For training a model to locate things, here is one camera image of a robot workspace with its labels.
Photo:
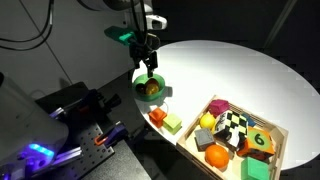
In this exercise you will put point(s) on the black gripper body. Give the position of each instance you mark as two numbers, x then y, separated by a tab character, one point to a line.
144	43

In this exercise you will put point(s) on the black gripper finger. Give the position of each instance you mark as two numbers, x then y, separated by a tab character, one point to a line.
152	65
136	60

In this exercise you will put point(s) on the gray block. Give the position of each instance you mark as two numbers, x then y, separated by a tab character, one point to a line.
204	137

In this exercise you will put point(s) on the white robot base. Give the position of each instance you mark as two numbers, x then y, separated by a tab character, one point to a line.
26	126

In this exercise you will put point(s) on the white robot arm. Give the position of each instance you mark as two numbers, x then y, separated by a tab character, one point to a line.
156	22

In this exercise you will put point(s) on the orange block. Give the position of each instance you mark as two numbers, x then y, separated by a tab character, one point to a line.
157	116

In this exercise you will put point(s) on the yellow-green block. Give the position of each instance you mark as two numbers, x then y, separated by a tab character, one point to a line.
172	123

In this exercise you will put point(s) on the pink block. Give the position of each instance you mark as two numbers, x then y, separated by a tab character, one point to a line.
219	107

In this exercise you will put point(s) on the wooden tray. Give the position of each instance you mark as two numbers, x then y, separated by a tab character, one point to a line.
186	143

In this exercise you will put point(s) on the blue block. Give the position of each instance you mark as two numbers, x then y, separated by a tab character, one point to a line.
249	120

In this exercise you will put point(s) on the green block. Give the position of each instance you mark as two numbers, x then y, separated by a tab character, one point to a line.
255	169

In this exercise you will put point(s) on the yellow fruit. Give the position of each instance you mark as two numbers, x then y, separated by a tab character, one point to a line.
152	88

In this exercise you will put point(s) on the red fruit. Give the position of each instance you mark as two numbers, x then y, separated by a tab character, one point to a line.
141	88

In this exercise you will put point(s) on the green bowl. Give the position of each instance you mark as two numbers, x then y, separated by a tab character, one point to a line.
148	96

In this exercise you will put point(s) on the yellow lemon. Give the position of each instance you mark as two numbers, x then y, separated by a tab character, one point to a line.
207	121

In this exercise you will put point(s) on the purple clamp with orange tip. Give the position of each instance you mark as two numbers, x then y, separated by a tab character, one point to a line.
111	135

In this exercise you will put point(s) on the black white checkered cube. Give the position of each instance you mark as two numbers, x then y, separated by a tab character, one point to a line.
230	128

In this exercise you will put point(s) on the black perforated breadboard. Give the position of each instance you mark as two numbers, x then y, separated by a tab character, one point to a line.
90	150

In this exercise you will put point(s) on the orange fruit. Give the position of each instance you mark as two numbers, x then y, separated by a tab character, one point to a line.
216	156

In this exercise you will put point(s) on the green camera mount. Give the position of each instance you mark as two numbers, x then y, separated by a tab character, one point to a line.
120	35

